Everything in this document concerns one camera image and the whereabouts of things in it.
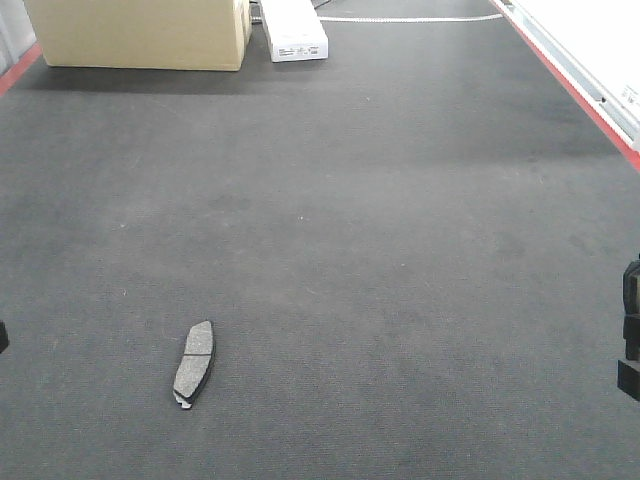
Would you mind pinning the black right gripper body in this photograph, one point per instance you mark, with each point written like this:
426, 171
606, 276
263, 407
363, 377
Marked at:
628, 368

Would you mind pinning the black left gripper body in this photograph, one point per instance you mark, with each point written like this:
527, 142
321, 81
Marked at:
4, 338

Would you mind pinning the grey brake pad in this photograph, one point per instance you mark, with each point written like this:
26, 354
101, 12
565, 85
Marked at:
195, 365

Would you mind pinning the dark grey conveyor belt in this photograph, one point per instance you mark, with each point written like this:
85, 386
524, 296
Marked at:
464, 325

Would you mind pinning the cardboard box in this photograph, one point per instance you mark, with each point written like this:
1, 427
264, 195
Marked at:
171, 35

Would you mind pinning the white carton box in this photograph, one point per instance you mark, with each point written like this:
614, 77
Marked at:
293, 31

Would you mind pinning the red conveyor frame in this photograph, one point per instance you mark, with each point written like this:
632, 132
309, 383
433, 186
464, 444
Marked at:
414, 86

